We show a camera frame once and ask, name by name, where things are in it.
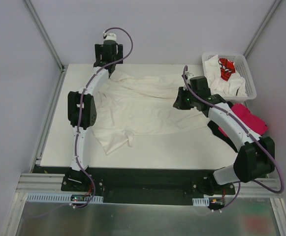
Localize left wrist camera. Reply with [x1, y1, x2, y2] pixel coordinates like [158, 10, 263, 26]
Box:
[103, 32, 117, 42]

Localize white shirts in basket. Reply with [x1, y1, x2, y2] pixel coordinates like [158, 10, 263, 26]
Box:
[204, 55, 247, 97]

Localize white plastic laundry basket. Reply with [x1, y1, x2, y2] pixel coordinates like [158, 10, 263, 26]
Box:
[202, 53, 256, 103]

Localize white slotted cable duct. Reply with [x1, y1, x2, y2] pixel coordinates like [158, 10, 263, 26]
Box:
[27, 193, 103, 204]
[192, 197, 210, 207]

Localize pink t shirt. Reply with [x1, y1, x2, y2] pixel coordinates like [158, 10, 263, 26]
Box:
[228, 102, 268, 136]

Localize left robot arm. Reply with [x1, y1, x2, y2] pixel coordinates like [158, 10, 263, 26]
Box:
[61, 39, 123, 192]

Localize white slotted cable duct right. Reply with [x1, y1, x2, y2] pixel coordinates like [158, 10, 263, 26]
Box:
[192, 197, 210, 207]

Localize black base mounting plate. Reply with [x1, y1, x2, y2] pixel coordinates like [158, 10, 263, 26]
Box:
[61, 168, 235, 206]

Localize aluminium corner post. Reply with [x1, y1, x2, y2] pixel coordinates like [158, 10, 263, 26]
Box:
[22, 0, 64, 72]
[243, 0, 284, 58]

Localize white slotted cable duct left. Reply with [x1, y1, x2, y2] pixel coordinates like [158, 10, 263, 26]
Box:
[27, 193, 103, 204]

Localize aluminium frame rail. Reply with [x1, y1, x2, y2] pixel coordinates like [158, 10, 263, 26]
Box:
[16, 173, 283, 198]

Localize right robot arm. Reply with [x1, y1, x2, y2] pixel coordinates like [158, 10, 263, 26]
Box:
[173, 75, 275, 196]

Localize left aluminium corner post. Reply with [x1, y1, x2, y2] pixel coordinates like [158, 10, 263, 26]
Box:
[22, 0, 64, 72]

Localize cream white t shirt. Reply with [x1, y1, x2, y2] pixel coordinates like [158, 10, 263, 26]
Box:
[92, 71, 208, 154]

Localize right aluminium corner post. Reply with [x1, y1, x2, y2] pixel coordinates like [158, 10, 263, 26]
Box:
[243, 0, 284, 58]

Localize red printed white shirt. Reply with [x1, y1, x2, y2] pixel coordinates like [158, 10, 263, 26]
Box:
[218, 58, 236, 81]

